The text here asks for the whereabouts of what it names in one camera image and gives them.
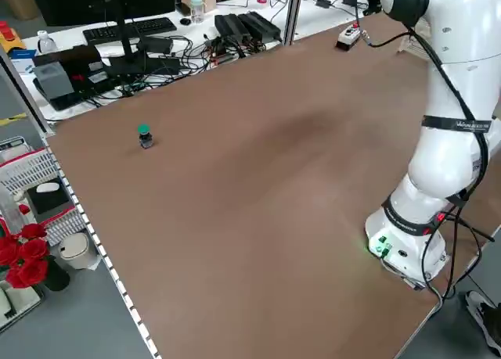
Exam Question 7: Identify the black rectangular adapter box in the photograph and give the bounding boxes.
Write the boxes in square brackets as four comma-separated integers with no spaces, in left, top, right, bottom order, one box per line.
[136,35,175,56]

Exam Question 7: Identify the white control button box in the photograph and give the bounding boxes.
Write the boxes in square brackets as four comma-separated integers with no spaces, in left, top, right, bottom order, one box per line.
[335,22,363,51]

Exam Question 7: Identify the white segmented edge strip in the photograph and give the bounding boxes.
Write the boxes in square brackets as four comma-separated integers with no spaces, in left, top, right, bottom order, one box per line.
[45,138,162,359]

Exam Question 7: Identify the clear bottle teal lid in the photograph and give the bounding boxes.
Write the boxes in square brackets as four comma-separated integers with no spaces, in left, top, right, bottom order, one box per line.
[189,0,207,24]

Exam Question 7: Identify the black keyboard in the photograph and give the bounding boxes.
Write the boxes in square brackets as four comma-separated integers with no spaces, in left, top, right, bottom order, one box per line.
[81,17,178,44]

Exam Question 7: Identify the black monitor stand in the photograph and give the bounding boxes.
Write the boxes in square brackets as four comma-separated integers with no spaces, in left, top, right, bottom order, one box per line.
[106,0,182,77]

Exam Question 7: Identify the small white trash can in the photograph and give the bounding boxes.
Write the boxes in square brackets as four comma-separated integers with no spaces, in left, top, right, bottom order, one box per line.
[57,232,102,271]

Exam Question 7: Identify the black desk device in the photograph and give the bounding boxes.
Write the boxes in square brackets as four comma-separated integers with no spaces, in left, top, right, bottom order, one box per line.
[31,45,115,113]

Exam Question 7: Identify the black mouse pad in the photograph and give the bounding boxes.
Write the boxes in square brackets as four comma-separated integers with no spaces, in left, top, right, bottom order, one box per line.
[25,177,76,216]

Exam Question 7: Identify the grey box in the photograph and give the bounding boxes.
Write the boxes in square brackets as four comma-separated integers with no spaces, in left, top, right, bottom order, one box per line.
[32,60,76,101]

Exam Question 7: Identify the black vase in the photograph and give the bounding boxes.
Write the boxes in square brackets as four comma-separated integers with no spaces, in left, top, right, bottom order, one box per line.
[38,259,72,293]

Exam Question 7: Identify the white plastic basket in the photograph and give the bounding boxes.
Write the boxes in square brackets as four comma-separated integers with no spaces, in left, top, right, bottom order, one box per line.
[0,147,92,247]

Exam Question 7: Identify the red roses bouquet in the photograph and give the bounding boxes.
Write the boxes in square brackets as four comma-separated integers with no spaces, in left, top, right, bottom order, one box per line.
[0,203,52,290]

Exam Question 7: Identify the clear water bottle white cap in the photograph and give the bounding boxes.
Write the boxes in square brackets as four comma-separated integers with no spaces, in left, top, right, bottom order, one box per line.
[37,29,56,56]

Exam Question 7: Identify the black monitor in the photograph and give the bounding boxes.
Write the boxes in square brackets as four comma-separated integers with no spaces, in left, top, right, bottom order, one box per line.
[29,0,176,27]

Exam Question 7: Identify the blue box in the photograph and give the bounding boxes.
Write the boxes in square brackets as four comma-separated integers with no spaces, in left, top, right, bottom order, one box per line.
[9,48,39,75]

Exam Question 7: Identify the person's shoe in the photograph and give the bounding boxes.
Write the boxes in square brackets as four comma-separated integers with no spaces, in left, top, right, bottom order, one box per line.
[463,289,501,359]

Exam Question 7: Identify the green push button switch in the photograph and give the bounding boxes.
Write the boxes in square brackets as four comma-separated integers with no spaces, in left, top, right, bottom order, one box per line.
[137,123,155,151]

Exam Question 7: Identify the tangled black desk cables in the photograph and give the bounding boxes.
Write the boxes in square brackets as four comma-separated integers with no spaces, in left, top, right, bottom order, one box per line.
[93,34,251,102]

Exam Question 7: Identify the aluminium frame post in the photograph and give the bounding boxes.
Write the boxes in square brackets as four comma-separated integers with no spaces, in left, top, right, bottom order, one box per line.
[0,45,56,136]
[282,0,305,46]

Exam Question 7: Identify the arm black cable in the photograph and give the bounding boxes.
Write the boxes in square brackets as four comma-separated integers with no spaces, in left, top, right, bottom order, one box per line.
[362,22,492,203]

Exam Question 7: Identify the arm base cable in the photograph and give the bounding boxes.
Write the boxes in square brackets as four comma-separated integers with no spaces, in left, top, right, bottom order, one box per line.
[426,210,497,302]

